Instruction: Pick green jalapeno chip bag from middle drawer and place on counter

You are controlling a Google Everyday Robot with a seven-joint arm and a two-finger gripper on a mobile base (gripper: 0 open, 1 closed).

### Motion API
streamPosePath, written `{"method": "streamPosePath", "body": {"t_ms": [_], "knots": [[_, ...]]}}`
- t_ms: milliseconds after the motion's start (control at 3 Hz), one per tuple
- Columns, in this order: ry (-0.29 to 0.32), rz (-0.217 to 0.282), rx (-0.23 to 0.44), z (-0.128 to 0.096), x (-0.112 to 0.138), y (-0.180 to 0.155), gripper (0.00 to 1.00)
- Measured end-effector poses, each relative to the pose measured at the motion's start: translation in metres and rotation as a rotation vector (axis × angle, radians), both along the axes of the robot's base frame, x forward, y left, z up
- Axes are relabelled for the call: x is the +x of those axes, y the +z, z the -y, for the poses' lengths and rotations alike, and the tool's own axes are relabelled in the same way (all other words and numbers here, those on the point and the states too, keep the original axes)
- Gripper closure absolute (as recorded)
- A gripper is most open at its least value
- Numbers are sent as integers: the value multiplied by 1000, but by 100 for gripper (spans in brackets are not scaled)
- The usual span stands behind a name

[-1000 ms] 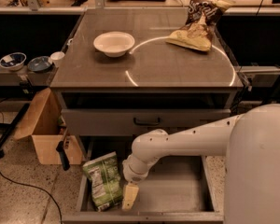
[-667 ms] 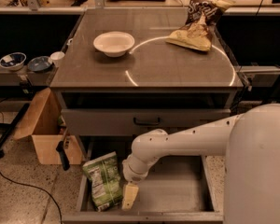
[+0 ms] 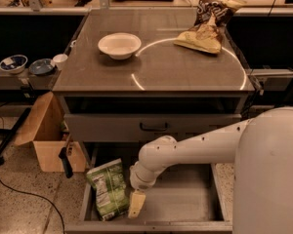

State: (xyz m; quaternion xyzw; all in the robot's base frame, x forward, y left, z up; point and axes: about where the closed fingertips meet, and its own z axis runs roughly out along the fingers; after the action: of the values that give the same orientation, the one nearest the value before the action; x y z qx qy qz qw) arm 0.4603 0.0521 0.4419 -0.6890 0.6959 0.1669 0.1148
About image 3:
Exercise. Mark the open middle drawer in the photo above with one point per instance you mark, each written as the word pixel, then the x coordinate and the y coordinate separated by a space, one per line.
pixel 186 199

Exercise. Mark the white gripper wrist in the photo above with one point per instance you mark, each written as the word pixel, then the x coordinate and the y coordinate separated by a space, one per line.
pixel 140 182

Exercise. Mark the top drawer with handle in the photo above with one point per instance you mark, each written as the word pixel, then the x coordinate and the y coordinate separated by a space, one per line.
pixel 143 127

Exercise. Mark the grey side shelf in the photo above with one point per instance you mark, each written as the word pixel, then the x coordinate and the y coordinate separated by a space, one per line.
pixel 15 81

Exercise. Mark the grey drawer cabinet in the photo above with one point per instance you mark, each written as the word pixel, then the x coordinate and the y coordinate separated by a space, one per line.
pixel 159 78

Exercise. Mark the small white cup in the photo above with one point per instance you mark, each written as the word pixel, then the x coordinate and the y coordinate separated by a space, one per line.
pixel 59 60

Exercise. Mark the white bowl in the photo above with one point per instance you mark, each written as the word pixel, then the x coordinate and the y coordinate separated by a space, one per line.
pixel 119 46

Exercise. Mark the black handled tool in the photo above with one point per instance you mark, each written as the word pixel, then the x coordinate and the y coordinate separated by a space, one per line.
pixel 63 156

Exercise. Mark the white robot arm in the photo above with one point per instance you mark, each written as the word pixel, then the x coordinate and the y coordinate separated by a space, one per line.
pixel 261 150

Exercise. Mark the dark blue bowl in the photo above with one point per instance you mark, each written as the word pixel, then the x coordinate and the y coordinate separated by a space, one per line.
pixel 42 66

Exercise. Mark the green jalapeno chip bag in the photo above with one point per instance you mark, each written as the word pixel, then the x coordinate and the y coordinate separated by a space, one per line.
pixel 109 184

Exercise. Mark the black metal bar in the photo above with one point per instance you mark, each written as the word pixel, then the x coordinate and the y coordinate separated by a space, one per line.
pixel 8 134

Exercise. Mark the cardboard box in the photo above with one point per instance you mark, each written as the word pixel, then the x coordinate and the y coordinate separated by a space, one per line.
pixel 43 130

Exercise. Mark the brown chip bag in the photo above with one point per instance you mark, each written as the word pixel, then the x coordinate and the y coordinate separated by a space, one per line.
pixel 211 17

